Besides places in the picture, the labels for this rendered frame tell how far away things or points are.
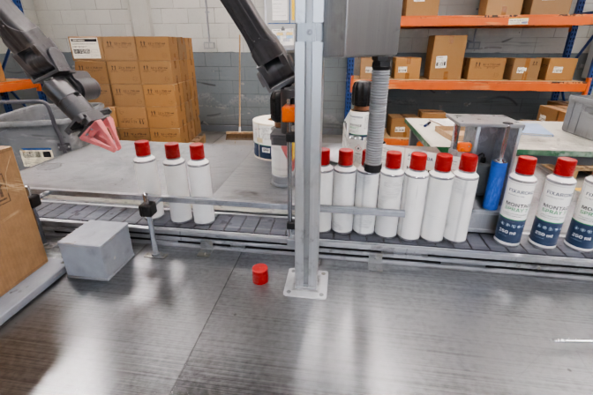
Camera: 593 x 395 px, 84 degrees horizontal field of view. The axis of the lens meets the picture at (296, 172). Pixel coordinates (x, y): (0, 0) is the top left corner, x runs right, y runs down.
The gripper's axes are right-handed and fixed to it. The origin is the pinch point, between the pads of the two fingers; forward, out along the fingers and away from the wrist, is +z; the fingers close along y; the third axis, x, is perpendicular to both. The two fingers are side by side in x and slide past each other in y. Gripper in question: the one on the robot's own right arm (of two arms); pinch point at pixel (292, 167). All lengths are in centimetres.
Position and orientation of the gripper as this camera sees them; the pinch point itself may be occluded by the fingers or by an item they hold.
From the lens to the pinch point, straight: 83.8
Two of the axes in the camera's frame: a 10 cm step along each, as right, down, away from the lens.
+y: -9.9, -0.6, 1.1
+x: -1.2, 3.6, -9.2
